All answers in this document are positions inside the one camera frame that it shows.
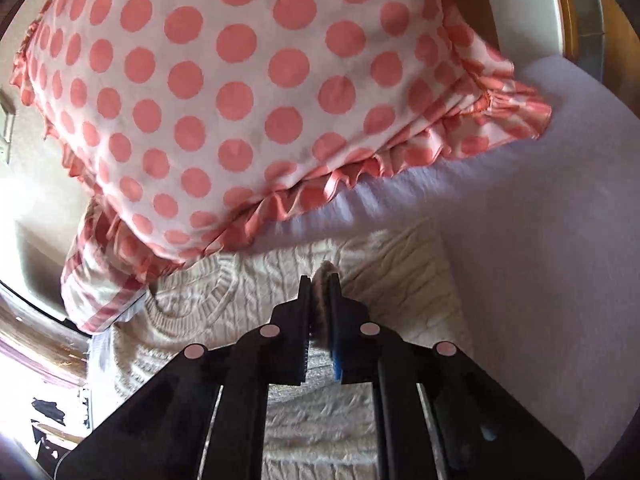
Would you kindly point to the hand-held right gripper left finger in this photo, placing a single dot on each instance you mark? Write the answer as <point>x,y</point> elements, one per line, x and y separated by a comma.
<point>302,345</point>

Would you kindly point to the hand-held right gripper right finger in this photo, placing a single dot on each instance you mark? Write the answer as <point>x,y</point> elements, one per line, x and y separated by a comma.
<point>339,360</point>

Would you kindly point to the pink striped pillow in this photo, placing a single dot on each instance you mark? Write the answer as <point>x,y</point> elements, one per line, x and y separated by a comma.
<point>100,280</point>

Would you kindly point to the lavender bed sheet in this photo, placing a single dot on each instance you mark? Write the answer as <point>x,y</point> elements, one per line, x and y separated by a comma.
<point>540,260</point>

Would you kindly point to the pink polka dot pillow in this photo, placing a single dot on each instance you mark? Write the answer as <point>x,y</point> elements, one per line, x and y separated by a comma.
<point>240,95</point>

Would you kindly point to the wooden headboard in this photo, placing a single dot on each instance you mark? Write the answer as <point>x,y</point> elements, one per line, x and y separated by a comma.
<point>575,5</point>

